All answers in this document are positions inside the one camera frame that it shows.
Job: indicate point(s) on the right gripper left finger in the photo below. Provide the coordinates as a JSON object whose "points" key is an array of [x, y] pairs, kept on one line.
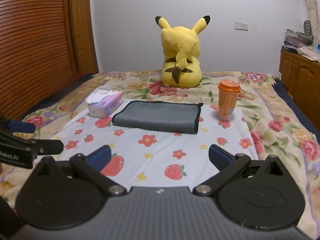
{"points": [[99, 158]]}

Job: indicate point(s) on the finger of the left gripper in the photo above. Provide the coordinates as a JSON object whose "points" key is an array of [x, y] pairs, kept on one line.
{"points": [[21, 127]]}

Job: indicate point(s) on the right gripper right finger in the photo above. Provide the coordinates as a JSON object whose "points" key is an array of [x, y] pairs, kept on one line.
{"points": [[219, 157]]}

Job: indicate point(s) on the purple and grey towel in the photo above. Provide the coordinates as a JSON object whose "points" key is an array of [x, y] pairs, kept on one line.
{"points": [[160, 116]]}

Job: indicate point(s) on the white fruit print cloth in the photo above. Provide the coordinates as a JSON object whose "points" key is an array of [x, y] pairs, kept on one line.
{"points": [[150, 158]]}

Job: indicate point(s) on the purple tissue box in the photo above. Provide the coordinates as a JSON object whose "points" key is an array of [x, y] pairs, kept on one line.
{"points": [[103, 101]]}

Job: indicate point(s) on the floral bed sheet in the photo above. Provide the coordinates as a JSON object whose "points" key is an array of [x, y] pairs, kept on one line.
{"points": [[274, 127]]}

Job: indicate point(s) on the orange lidded cup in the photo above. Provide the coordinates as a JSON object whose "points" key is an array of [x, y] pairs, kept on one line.
{"points": [[228, 95]]}

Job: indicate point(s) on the wooden slatted headboard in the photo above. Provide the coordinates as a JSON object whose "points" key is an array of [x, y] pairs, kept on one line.
{"points": [[45, 46]]}

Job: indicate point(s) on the yellow Pikachu plush toy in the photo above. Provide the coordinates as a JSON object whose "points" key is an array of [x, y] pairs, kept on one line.
{"points": [[181, 49]]}

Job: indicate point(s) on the wooden sideboard cabinet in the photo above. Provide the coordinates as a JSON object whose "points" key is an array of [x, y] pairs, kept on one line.
{"points": [[301, 79]]}

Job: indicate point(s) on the clutter pile on cabinet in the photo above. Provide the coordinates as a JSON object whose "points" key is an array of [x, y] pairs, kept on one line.
{"points": [[301, 43]]}

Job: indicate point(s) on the white wall switch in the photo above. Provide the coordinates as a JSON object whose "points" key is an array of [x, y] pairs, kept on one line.
{"points": [[241, 26]]}

